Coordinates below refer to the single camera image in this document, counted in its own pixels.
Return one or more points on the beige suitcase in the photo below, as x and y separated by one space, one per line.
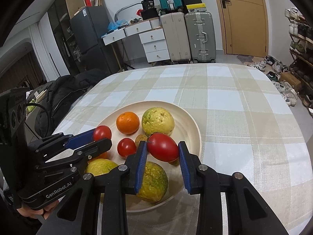
174 39

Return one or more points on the beige checkered tablecloth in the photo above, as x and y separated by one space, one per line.
232 127

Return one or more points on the round red tomato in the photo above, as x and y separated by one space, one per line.
104 132
126 147

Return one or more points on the person's left forearm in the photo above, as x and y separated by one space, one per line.
14 225

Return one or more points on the grey curved metal hoop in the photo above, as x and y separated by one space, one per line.
122 7

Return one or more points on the blue plastic bag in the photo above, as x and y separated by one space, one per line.
116 25

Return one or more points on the wooden shoe rack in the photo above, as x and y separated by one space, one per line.
298 53

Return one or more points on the dark grey refrigerator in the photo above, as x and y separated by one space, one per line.
90 34

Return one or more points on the black labelled pouch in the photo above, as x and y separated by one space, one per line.
147 3

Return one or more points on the tall dark glass cabinet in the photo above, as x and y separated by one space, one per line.
58 29

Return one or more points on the small wrinkled yellow fruit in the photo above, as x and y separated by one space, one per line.
100 167

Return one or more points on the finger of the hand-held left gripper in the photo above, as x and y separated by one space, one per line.
80 138
97 148

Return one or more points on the black storage box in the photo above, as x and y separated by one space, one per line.
150 14

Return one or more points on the row of colourful shoes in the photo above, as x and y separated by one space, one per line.
293 28

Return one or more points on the white desk with drawers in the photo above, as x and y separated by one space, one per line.
156 46

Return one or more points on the black puffer jacket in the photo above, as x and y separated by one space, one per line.
63 90

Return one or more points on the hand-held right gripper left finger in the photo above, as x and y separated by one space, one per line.
141 166

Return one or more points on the large wrinkled yellow fruit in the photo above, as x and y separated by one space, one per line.
154 181

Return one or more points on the cream round plate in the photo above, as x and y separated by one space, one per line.
188 132

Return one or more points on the smooth yellow fruit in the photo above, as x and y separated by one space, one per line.
157 121

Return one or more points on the silver suitcase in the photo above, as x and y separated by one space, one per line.
200 39

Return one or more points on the oval red tomato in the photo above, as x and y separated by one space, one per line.
162 148

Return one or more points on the brown longan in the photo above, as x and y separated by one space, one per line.
174 162
140 139

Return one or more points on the red plastic bag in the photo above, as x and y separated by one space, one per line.
139 12

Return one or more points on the wooden door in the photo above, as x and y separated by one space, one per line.
242 24

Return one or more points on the orange mandarin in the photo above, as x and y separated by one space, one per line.
104 155
127 123

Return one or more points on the person's left hand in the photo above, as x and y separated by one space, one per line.
34 213

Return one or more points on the pile of white sneakers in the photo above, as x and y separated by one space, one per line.
281 85

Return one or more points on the yellow and black shoe box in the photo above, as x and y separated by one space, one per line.
194 8

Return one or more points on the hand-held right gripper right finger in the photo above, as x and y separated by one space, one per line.
184 166

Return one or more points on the brown cardboard carton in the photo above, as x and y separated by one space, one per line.
291 80

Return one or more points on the green mug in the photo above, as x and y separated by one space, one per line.
30 107

